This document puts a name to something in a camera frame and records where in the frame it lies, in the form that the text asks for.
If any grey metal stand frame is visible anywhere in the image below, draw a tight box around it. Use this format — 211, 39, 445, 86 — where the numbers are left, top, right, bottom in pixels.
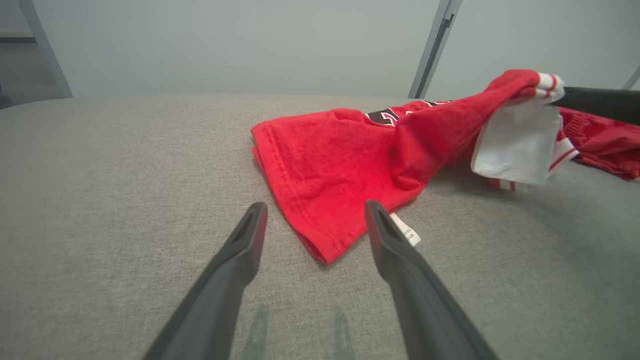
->
622, 65, 640, 91

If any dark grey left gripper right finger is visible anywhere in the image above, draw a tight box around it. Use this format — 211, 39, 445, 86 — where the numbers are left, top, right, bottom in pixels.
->
364, 200, 499, 360

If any slanted grey partition post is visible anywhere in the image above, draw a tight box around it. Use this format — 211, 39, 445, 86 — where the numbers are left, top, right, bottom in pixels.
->
19, 0, 74, 98

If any red white lettered jersey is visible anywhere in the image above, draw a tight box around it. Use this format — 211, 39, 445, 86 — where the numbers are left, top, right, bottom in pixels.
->
250, 69, 581, 266

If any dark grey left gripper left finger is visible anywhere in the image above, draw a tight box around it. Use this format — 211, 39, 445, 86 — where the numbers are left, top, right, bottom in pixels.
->
144, 202, 269, 360

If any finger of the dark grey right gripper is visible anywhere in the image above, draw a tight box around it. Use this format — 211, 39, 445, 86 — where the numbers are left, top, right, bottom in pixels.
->
547, 86, 640, 126

